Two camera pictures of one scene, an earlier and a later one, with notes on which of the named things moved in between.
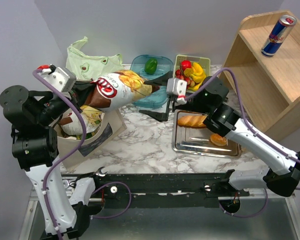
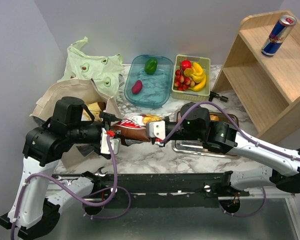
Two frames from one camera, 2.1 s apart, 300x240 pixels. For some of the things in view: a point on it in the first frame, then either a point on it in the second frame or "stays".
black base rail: (145, 190) stays
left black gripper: (75, 94) to (108, 118)
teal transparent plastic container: (157, 69) stays
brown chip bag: (118, 90) to (133, 128)
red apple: (186, 64) stays
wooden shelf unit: (271, 58) stays
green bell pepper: (150, 66) stays
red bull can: (278, 36) stays
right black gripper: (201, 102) to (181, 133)
